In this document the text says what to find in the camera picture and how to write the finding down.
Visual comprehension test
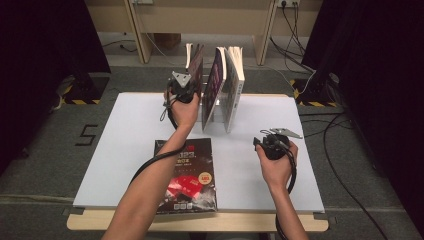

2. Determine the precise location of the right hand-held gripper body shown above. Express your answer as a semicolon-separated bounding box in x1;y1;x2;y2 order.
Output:
262;127;304;161

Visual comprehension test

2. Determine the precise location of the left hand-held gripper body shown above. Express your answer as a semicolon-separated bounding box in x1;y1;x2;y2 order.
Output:
168;70;198;104

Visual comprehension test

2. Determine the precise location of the clear acrylic book rack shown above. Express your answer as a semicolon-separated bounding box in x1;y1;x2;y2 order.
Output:
199;74;238;124

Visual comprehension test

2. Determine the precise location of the thick white book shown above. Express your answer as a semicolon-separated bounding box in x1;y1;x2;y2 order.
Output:
221;45;246;134

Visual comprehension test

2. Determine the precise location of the black and red magazine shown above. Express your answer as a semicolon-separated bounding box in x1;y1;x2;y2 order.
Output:
153;137;218;215

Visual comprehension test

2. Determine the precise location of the person's left hand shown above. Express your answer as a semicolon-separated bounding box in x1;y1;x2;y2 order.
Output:
164;91;201;131

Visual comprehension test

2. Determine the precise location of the person's right hand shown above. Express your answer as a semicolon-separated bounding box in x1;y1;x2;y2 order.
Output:
255;141;300;193

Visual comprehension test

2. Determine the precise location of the black yellow striped stand base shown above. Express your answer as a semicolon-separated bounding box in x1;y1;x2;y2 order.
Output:
289;74;341;108
63;73;111;106

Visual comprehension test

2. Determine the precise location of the beige wooden desk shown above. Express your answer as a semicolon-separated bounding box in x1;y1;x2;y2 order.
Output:
83;0;324;67

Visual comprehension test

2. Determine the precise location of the light wooden table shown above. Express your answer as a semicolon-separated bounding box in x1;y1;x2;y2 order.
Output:
66;91;329;233

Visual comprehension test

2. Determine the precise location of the black curtain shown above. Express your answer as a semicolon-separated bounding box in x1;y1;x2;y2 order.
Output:
301;0;424;231

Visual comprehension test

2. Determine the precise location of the black monitor panel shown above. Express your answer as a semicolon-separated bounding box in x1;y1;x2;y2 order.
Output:
0;0;112;176

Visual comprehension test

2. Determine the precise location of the right hand-held gripper cable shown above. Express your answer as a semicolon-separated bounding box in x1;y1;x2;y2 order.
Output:
273;146;299;240

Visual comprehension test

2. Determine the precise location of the hand-held gripper cable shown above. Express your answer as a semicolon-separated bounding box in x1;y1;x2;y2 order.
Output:
273;146;299;240
129;109;188;185

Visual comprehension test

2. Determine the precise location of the thin black strap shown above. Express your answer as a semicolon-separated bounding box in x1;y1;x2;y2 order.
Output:
159;99;172;123

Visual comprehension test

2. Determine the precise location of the long black floor cable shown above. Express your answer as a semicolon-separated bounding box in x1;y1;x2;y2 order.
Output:
322;111;389;240

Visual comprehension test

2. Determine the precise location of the white cable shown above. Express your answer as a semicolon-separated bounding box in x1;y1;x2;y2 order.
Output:
144;31;318;101

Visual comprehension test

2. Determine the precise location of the thin black floor cable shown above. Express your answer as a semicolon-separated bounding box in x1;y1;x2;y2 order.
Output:
100;39;138;54

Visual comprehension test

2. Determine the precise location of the left hand-held gripper cable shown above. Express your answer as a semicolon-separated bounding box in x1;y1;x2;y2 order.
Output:
129;109;188;185

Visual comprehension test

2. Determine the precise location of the black power cable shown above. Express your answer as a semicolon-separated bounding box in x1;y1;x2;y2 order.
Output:
269;0;311;68
281;0;316;73

